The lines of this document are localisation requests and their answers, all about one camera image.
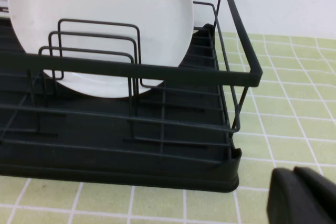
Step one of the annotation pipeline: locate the green checked tablecloth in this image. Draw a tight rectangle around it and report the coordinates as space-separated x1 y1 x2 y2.
0 31 336 224

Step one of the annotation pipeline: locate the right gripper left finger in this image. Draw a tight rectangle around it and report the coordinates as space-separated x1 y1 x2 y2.
266 167 336 224

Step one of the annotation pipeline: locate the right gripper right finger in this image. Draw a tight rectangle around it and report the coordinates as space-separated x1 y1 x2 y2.
293 166 336 210

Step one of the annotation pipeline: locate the white round plate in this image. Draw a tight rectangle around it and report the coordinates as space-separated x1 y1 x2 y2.
7 0 195 101

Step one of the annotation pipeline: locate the black wire dish rack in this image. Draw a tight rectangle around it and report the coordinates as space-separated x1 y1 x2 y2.
0 0 264 163
0 23 243 194

